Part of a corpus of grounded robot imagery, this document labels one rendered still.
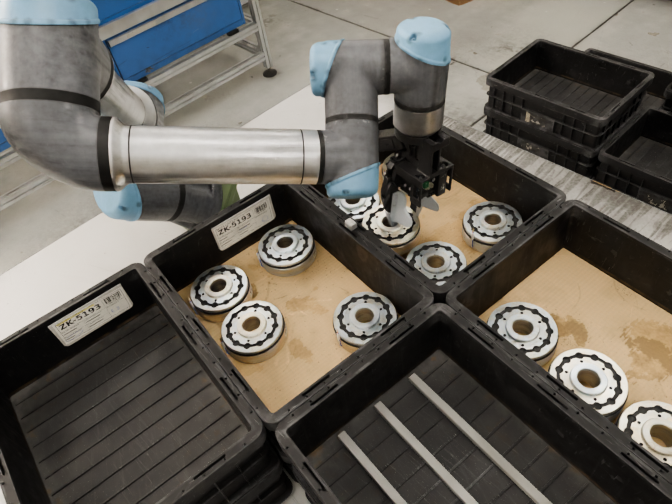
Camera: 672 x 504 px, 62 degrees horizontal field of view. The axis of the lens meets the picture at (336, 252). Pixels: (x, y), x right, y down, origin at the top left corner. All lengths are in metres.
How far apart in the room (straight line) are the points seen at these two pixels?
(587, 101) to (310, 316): 1.33
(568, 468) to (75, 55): 0.81
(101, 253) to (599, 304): 1.05
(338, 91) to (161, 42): 2.13
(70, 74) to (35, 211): 2.16
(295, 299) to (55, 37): 0.52
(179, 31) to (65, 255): 1.68
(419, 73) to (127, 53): 2.13
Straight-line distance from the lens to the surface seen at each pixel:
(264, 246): 1.02
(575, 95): 2.03
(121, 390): 0.97
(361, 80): 0.79
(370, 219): 1.00
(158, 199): 1.17
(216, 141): 0.74
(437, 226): 1.05
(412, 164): 0.90
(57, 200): 2.90
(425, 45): 0.78
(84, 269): 1.38
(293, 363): 0.90
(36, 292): 1.40
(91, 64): 0.80
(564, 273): 1.00
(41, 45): 0.78
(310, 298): 0.96
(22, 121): 0.76
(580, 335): 0.93
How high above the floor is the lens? 1.59
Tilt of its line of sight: 48 degrees down
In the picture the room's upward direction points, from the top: 11 degrees counter-clockwise
